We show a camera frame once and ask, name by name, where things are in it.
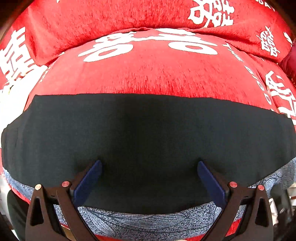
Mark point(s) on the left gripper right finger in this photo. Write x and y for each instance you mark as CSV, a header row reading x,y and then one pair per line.
x,y
245,213

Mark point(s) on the black pants with patterned lining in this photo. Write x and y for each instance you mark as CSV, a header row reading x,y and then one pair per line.
x,y
149,146

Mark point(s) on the red blanket with white characters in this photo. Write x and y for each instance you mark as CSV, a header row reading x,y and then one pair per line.
x,y
226,50

